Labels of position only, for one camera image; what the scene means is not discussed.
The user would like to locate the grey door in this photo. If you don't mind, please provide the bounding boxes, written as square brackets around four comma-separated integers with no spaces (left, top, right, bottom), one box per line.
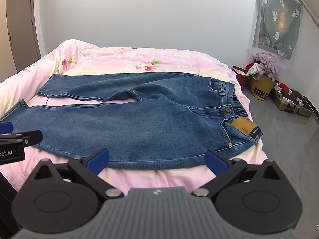
[7,0,42,73]

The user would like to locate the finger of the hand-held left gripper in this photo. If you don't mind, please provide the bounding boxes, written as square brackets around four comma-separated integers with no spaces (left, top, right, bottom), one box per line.
[0,122,14,135]
[0,130,43,147]

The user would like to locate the pink floral blanket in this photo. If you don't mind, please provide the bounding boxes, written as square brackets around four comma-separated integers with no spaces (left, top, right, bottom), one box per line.
[0,39,268,205]

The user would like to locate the red bag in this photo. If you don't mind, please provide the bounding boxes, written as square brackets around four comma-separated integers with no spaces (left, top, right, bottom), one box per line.
[232,63,255,89]

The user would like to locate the open tan and black box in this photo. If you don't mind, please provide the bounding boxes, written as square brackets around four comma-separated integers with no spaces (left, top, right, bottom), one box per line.
[270,83,315,118]

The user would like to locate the blue denim pants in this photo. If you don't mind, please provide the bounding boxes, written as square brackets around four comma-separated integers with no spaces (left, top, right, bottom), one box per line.
[0,72,263,170]

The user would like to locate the brown paper bag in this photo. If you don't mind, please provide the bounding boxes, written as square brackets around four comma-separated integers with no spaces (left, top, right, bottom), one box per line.
[250,74,277,103]

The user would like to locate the grey cactus print curtain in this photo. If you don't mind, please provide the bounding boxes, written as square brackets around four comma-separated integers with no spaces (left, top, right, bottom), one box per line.
[250,0,303,61]

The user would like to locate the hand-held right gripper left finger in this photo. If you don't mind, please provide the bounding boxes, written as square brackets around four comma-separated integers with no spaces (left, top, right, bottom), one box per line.
[24,148,124,199]

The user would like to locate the pile of clothes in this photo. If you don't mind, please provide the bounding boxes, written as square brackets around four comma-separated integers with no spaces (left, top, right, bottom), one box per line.
[252,52,282,81]

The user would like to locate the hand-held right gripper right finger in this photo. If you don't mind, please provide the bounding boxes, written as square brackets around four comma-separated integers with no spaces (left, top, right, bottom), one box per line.
[191,149,287,199]

